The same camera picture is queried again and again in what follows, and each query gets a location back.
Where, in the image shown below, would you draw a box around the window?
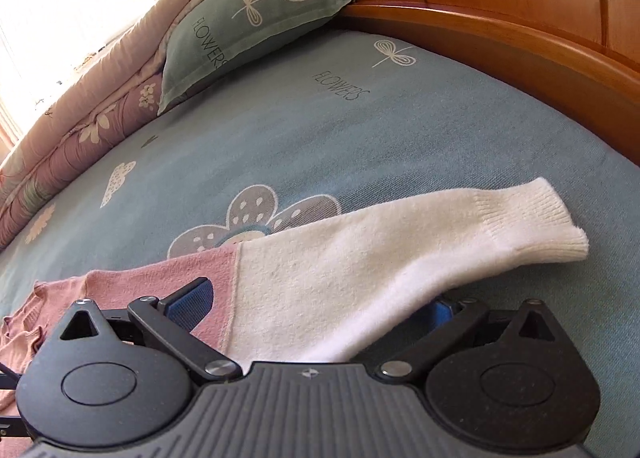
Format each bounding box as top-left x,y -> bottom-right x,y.
0,0 -> 156,139

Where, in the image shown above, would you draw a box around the blue-green floral pillow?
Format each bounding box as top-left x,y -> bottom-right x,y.
157,0 -> 357,115

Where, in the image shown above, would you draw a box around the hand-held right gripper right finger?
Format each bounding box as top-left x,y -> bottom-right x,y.
375,295 -> 564,382

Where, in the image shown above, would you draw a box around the folded pink floral quilt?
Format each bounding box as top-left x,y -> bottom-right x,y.
0,0 -> 218,249

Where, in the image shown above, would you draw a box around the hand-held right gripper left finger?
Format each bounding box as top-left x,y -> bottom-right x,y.
59,276 -> 242,382

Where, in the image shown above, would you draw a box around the blue floral bed sheet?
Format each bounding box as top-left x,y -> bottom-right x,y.
0,25 -> 640,458

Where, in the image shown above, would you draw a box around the pink and white sweater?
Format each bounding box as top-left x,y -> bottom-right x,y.
0,177 -> 590,404

